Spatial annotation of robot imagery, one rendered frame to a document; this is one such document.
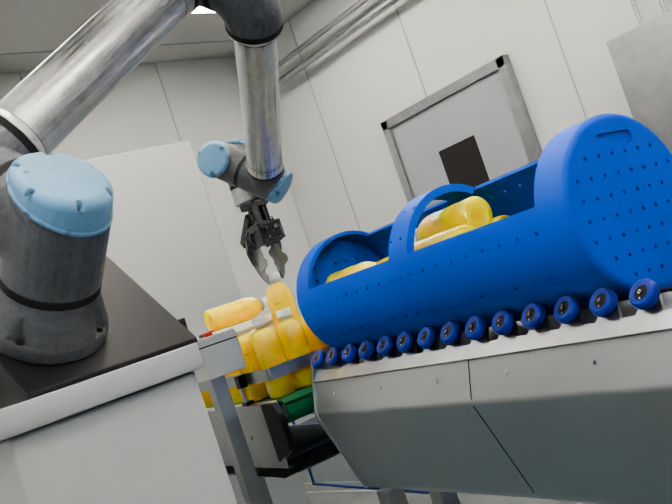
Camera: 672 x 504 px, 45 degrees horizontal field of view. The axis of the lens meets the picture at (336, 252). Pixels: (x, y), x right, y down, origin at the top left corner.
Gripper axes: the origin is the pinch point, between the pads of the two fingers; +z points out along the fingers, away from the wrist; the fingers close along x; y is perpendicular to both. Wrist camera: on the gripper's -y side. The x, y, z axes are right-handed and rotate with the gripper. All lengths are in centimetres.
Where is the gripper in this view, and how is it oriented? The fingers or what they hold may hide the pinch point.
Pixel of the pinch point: (272, 276)
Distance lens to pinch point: 216.5
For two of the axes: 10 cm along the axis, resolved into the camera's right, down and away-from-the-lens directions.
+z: 3.2, 9.5, -0.5
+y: 4.9, -2.1, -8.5
